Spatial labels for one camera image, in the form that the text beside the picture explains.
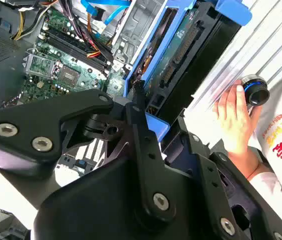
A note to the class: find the person's right hand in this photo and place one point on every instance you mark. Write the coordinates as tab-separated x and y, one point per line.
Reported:
233	120

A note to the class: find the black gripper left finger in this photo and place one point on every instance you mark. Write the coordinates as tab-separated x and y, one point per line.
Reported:
26	120

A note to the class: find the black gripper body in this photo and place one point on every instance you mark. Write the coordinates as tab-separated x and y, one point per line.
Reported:
93	205

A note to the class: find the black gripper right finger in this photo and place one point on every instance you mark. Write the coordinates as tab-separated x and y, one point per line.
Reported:
215	190

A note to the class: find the hard disk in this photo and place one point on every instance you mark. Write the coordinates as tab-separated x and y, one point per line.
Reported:
170	60

